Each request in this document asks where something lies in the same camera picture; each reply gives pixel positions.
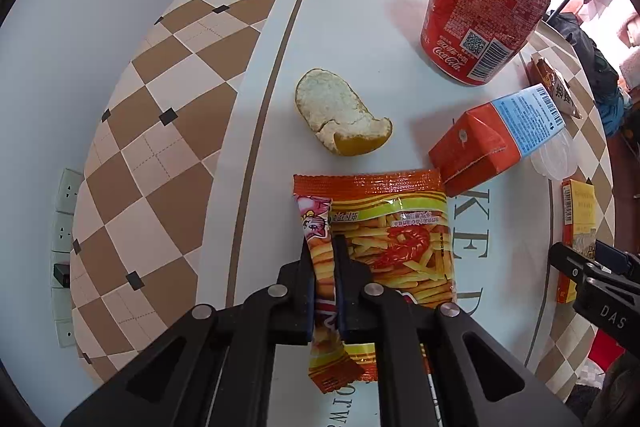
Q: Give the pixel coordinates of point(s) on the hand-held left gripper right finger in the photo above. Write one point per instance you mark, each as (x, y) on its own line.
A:
(346, 302)

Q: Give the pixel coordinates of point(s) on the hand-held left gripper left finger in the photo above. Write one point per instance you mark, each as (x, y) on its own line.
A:
(303, 307)

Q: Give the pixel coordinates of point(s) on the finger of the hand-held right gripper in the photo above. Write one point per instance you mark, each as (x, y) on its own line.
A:
(570, 259)
(617, 257)

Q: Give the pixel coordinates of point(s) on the orange fries snack packet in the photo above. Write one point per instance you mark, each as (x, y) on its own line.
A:
(395, 232)

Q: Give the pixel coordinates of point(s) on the yellow and red box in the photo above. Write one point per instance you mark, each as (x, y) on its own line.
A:
(577, 217)

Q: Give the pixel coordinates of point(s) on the red cloth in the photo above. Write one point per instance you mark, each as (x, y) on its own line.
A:
(602, 357)

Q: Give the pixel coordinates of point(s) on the clear plastic lid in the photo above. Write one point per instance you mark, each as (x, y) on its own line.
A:
(552, 154)

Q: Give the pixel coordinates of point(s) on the red and blue drink carton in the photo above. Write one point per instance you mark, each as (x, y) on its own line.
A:
(492, 139)

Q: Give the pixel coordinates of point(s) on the brown snack wrapper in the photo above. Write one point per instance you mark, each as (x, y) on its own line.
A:
(555, 89)

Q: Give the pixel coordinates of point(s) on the orange peel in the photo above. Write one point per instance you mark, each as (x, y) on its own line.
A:
(332, 112)

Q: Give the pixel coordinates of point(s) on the dark clothing pile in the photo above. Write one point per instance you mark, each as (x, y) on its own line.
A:
(587, 57)

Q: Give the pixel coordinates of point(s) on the black plug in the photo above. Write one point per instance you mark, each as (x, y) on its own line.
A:
(62, 274)

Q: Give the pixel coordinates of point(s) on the red soda can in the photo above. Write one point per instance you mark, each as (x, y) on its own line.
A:
(480, 7)

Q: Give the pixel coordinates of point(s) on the white wall socket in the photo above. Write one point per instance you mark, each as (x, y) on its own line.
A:
(69, 191)
(64, 319)
(63, 232)

